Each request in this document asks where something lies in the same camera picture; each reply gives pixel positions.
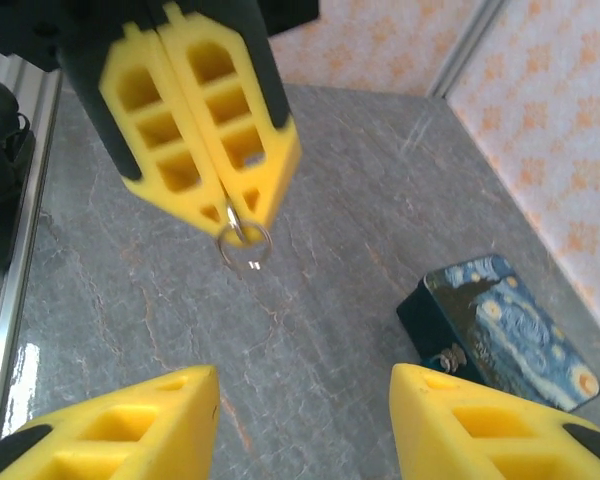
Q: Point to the orange patterned wall panel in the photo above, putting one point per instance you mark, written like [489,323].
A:
[560,125]
[360,45]

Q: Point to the aluminium corner post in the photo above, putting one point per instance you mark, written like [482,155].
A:
[462,45]

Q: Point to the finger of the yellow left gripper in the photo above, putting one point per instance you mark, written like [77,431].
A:
[105,125]
[275,165]

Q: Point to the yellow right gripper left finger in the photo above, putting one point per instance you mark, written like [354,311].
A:
[145,440]

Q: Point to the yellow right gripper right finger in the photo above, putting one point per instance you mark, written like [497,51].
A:
[440,430]

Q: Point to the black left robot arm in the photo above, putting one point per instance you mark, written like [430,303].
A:
[0,160]

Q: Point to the aluminium frame rail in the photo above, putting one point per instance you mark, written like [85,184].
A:
[25,210]

